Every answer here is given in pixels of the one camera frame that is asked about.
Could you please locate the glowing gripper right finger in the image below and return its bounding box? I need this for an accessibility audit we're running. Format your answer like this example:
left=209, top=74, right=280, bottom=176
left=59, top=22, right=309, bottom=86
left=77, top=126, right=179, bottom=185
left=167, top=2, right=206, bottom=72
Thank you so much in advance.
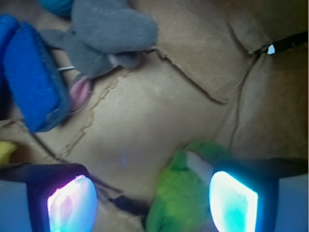
left=209, top=158, right=309, bottom=232

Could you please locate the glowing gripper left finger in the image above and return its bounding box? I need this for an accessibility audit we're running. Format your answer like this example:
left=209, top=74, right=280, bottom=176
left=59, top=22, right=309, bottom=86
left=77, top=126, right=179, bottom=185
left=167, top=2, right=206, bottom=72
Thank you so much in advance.
left=0, top=163, right=98, bottom=232

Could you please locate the green plush frog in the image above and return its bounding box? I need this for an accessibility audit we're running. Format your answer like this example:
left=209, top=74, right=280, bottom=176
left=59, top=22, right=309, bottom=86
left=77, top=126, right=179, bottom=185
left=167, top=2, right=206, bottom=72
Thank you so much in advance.
left=145, top=140, right=232, bottom=232

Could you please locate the grey plush animal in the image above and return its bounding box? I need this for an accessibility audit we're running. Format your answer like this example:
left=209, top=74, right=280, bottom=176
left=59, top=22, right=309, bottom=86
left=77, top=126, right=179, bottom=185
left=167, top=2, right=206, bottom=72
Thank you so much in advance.
left=40, top=0, right=158, bottom=114

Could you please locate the yellow cloth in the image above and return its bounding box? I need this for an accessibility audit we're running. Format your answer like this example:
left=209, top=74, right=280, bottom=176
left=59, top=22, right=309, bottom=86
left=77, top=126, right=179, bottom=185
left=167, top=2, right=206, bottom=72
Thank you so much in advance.
left=0, top=141, right=16, bottom=165

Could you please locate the blue sponge block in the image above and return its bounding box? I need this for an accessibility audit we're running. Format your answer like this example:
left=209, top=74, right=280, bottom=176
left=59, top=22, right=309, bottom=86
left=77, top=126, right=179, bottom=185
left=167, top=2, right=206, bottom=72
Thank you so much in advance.
left=3, top=22, right=71, bottom=133

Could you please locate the brown paper bag container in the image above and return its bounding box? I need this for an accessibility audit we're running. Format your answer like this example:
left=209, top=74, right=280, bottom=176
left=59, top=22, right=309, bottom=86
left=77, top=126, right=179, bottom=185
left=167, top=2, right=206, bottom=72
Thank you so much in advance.
left=0, top=0, right=309, bottom=232

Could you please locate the blue plastic bottle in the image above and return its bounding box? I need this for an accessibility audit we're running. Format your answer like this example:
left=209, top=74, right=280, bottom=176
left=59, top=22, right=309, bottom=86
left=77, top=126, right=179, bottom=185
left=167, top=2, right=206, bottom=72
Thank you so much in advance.
left=0, top=14, right=19, bottom=75

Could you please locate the blue ball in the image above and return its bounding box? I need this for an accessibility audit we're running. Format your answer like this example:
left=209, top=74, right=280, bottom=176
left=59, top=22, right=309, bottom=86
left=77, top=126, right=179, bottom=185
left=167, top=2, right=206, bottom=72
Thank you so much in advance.
left=38, top=0, right=73, bottom=16

